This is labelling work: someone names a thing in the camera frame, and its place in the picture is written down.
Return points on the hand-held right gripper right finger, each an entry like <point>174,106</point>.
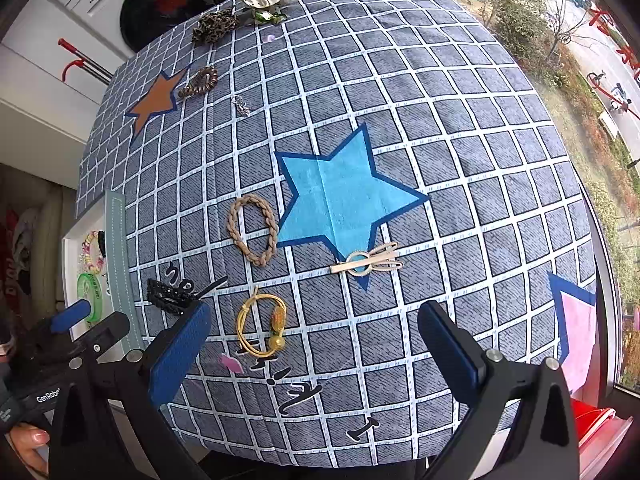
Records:
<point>455,367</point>

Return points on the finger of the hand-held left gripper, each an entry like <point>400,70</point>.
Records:
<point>70,316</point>
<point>102,332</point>

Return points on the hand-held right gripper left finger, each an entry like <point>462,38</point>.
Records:
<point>177,360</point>

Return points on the white tray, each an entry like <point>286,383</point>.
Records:
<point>75,265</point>

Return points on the person's left hand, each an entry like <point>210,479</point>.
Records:
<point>27,447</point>

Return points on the small pink clip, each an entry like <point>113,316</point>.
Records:
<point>231,362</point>

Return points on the black claw hair clip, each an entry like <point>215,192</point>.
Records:
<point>167,292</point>

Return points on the gold hair clip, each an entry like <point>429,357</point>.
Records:
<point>350,264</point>

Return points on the red box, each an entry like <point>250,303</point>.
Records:
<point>595,417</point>

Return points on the white cabinet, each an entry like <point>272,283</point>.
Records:
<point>45,90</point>

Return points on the blue grid tablecloth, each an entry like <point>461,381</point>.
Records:
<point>425,110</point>

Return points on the white washing machine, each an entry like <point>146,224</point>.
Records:
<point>150,5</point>

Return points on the leopard print scrunchie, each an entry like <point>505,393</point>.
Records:
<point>215,27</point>

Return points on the green hair clip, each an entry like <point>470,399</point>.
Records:
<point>265,16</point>

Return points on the red window lettering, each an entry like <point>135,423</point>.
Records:
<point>607,25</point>

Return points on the black window frame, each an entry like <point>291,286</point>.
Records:
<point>607,300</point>

